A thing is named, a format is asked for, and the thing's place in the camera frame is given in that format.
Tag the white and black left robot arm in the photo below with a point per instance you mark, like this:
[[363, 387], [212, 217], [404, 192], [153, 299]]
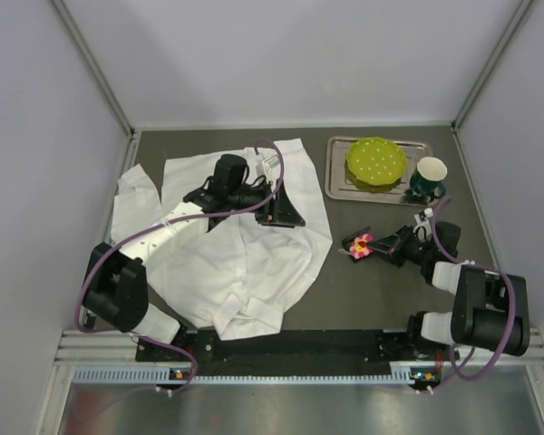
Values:
[[116, 284]]

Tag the pink flower brooch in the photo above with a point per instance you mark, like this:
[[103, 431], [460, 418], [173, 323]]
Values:
[[358, 247]]

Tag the white shirt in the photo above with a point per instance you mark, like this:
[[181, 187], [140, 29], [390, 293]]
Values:
[[240, 277]]

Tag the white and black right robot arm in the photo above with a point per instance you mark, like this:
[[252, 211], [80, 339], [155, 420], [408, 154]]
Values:
[[487, 306]]

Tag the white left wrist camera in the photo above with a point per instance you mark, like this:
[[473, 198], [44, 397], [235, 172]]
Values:
[[267, 166]]

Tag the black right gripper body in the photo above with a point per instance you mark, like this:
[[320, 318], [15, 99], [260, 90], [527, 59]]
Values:
[[393, 246]]

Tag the silver metal tray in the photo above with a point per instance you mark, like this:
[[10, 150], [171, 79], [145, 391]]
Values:
[[339, 186]]

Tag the dark green mug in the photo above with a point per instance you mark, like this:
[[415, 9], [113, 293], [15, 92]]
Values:
[[427, 179]]

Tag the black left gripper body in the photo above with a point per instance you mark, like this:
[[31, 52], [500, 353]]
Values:
[[267, 210]]

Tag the green dotted plate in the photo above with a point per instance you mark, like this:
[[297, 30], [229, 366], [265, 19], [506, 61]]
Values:
[[375, 164]]

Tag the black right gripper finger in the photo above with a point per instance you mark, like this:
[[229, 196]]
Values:
[[388, 255], [392, 243]]

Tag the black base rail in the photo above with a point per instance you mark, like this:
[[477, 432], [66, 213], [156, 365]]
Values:
[[309, 353]]

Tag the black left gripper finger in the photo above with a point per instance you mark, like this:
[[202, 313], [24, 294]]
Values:
[[283, 223], [283, 207]]

